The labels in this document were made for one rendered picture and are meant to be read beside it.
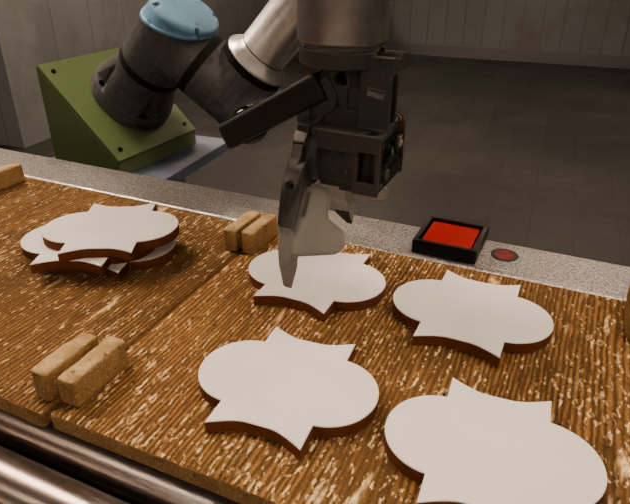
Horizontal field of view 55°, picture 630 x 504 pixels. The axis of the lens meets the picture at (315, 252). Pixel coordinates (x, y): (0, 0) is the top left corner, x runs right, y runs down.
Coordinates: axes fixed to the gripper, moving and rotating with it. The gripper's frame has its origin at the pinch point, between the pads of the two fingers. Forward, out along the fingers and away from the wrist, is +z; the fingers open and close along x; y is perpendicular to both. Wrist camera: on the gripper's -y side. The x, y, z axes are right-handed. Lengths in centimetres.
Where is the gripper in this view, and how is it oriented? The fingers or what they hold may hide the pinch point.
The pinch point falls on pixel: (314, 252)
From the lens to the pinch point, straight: 60.1
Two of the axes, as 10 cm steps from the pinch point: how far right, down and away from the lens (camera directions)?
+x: 4.2, -4.3, 8.0
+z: -0.2, 8.8, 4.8
